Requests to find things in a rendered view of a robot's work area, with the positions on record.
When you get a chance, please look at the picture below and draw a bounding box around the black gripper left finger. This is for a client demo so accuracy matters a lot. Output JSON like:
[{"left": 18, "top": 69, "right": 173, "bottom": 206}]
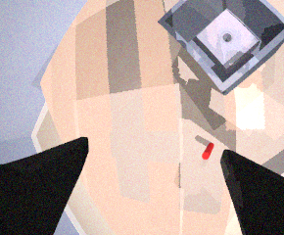
[{"left": 0, "top": 137, "right": 88, "bottom": 235}]

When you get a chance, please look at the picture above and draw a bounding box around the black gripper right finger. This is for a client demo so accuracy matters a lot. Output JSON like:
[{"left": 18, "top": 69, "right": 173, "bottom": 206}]
[{"left": 220, "top": 149, "right": 284, "bottom": 235}]

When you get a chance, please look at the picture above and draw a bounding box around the red peg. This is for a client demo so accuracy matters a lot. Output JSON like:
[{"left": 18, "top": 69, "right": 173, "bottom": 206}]
[{"left": 202, "top": 142, "right": 213, "bottom": 160}]

